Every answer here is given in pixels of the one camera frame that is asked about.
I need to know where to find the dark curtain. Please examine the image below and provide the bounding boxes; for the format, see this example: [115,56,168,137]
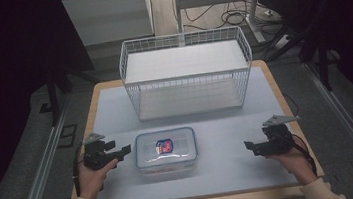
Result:
[0,0,110,199]
[258,0,353,133]

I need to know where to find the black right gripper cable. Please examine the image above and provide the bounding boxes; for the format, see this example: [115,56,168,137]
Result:
[282,127,319,180]

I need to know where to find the aluminium floor rail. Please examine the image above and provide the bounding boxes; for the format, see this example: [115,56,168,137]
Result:
[301,56,353,199]
[0,92,84,199]

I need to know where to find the white wire shelf rack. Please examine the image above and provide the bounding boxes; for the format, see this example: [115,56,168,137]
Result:
[115,24,260,123]

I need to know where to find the person's left hand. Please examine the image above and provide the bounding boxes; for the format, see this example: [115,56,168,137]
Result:
[75,158,123,199]

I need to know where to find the pale grey table mat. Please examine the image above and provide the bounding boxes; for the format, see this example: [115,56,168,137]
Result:
[82,62,302,199]

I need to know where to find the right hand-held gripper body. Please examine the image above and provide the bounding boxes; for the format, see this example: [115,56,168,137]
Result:
[260,112,305,157]

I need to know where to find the black floor plate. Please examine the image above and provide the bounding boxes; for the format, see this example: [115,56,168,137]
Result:
[54,123,81,150]

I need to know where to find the black floor cables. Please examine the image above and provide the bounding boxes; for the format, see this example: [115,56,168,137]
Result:
[182,0,287,46]

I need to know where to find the black tripod stand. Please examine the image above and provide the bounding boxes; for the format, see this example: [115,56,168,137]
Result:
[262,17,345,99]
[34,66,104,129]

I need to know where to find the person's right hand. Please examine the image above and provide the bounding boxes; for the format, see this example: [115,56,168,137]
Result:
[265,143,320,190]

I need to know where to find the clear plastic lidded container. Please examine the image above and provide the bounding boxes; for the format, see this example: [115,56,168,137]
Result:
[131,124,202,178]

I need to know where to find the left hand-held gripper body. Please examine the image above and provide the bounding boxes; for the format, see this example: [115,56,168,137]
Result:
[80,130,121,173]

